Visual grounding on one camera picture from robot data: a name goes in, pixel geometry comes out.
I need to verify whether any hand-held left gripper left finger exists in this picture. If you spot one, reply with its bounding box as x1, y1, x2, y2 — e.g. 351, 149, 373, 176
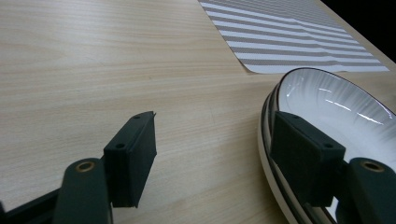
103, 110, 158, 209

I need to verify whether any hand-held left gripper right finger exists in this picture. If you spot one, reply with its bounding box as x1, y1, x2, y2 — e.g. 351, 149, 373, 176
269, 110, 347, 208

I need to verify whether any large white plate dark rim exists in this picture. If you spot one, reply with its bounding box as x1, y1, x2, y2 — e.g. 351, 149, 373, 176
257, 83, 340, 224

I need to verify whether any small white plate dark rim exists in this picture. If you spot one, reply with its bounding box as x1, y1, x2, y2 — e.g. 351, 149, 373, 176
276, 67, 396, 174

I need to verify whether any grey white striped placemat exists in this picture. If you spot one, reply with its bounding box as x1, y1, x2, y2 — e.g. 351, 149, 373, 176
197, 0, 390, 75

